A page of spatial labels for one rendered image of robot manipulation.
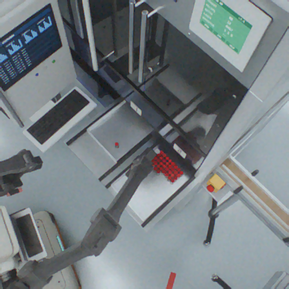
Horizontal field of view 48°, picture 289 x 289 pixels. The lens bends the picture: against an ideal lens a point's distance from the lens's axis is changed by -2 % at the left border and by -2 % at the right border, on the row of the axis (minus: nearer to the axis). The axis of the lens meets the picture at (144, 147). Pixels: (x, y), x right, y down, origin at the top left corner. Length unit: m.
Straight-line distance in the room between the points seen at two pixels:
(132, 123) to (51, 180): 1.10
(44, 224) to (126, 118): 0.99
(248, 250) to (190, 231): 0.47
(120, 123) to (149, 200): 0.48
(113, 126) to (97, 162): 0.23
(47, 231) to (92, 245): 1.30
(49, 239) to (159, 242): 0.83
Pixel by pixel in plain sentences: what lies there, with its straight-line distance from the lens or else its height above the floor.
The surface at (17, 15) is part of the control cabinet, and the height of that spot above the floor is 1.53.
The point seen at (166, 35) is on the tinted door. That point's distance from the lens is 1.21.
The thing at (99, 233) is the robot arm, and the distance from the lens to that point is 1.19.
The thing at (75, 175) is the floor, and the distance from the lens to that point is 2.79.
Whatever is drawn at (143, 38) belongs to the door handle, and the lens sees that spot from 1.21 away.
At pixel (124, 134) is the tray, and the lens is 1.92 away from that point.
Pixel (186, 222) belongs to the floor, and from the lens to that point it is 2.71.
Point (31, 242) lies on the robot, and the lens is 1.67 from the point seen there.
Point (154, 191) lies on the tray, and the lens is 1.82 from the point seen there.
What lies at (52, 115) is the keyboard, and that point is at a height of 0.83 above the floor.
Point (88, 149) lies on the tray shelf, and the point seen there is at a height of 0.88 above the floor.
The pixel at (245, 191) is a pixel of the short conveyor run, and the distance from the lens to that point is 1.87.
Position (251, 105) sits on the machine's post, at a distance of 1.09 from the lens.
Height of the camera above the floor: 2.64
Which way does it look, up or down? 68 degrees down
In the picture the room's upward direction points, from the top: 7 degrees clockwise
